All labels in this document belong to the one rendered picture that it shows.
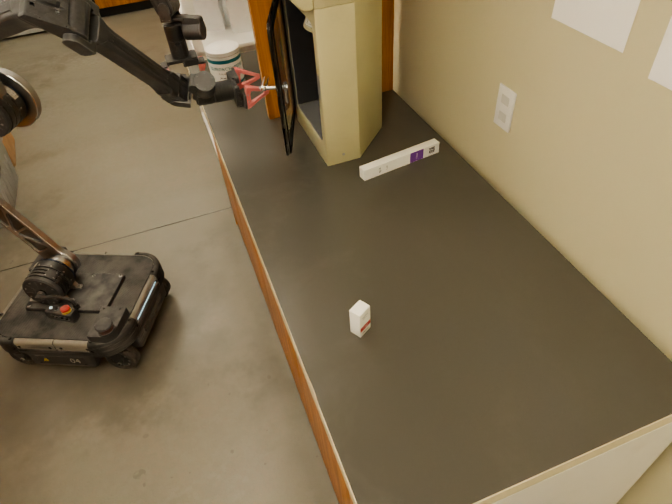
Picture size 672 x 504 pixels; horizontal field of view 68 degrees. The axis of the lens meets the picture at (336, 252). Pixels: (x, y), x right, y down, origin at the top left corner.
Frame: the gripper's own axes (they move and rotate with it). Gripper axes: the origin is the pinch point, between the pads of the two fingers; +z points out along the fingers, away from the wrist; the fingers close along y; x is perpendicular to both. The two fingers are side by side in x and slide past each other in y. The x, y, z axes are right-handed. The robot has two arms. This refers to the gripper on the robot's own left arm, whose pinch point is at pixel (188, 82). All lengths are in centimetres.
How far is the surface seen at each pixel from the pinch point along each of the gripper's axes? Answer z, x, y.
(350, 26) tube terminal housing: -25, -46, 43
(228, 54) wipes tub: 2.0, 20.8, 17.9
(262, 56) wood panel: -7.0, -8.9, 25.2
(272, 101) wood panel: 9.4, -8.9, 26.0
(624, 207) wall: -4, -115, 76
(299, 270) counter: 16, -85, 11
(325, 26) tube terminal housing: -27, -46, 36
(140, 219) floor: 110, 82, -46
